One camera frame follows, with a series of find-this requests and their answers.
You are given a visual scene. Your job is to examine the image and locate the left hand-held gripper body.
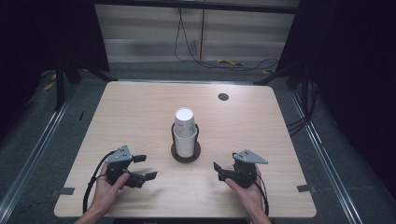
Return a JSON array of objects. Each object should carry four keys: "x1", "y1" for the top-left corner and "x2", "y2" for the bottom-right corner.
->
[{"x1": 105, "y1": 145, "x2": 134, "y2": 185}]

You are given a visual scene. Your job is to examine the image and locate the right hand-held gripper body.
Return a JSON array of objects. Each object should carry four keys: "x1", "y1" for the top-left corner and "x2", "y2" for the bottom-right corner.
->
[{"x1": 232, "y1": 149, "x2": 269, "y2": 189}]

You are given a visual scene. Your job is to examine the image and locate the person's right hand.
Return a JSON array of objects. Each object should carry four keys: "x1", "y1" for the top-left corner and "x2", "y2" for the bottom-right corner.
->
[{"x1": 224, "y1": 166, "x2": 268, "y2": 216}]

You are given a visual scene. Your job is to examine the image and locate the person's left hand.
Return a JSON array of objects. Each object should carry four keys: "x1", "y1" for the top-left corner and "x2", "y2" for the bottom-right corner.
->
[{"x1": 92, "y1": 163, "x2": 131, "y2": 213}]

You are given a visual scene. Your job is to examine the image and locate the black metal stand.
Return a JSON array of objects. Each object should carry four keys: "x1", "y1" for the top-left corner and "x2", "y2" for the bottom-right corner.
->
[{"x1": 53, "y1": 58, "x2": 117, "y2": 112}]

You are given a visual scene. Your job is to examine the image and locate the black curtain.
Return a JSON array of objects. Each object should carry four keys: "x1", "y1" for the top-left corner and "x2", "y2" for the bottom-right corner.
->
[
  {"x1": 0, "y1": 0, "x2": 110, "y2": 138},
  {"x1": 275, "y1": 0, "x2": 396, "y2": 200}
]

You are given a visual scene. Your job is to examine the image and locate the black crossbar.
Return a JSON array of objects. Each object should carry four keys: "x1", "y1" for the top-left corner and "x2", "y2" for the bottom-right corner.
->
[{"x1": 92, "y1": 0, "x2": 301, "y2": 15}]

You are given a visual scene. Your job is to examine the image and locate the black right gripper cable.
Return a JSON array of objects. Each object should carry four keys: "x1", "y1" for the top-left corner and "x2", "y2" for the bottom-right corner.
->
[{"x1": 253, "y1": 173, "x2": 271, "y2": 217}]

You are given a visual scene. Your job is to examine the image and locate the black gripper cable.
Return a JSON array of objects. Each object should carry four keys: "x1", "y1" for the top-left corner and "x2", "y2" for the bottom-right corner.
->
[
  {"x1": 82, "y1": 149, "x2": 118, "y2": 215},
  {"x1": 253, "y1": 173, "x2": 271, "y2": 217}
]

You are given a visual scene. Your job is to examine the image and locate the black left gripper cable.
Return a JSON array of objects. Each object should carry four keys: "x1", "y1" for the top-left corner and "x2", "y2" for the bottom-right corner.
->
[{"x1": 82, "y1": 149, "x2": 118, "y2": 215}]

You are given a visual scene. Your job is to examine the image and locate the black cable bundle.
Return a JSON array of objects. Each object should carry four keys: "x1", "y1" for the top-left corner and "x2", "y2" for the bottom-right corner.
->
[{"x1": 286, "y1": 78, "x2": 319, "y2": 137}]

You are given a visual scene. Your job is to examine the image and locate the metal floor rail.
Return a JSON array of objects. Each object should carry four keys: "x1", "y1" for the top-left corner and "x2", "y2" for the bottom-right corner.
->
[
  {"x1": 0, "y1": 83, "x2": 80, "y2": 217},
  {"x1": 288, "y1": 89, "x2": 364, "y2": 224}
]

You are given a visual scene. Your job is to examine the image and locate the black hanging cable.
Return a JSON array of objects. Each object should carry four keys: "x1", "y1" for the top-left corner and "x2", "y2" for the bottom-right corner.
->
[{"x1": 173, "y1": 7, "x2": 280, "y2": 72}]

